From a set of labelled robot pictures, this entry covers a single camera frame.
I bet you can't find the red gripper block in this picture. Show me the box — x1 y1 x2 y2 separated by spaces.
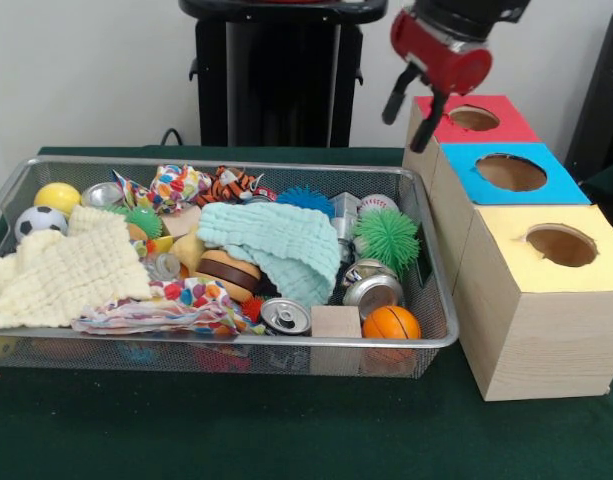
382 8 494 154

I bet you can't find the mint waffle cloth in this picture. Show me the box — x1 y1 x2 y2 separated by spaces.
195 201 341 306

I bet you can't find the polka-dot cloth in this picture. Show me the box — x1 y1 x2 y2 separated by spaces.
70 277 267 337

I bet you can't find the cream waffle cloth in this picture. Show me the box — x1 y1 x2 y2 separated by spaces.
0 204 155 330

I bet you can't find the silver mesh bin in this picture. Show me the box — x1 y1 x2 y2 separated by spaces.
0 154 461 380

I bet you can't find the wooden box with three holes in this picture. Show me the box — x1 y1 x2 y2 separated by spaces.
401 93 613 403

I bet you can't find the white toy baseball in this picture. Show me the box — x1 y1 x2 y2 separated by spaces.
358 193 401 217

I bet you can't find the large green spiky ball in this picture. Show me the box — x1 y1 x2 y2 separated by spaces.
350 208 421 269

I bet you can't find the blue spiky ball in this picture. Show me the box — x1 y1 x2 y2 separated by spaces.
275 186 335 219

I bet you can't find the dark green table cloth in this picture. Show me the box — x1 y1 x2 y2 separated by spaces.
0 144 613 480
580 158 613 214

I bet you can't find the orange toy basketball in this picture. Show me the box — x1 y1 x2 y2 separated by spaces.
361 304 422 341

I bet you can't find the toy hamburger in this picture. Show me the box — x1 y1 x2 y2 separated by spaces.
195 248 263 303

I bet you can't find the yellow ball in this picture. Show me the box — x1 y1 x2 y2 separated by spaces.
33 182 82 219

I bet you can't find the small soccer ball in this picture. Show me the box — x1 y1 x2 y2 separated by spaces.
13 205 69 244

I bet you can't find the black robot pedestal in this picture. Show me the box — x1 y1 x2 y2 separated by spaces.
178 0 390 148

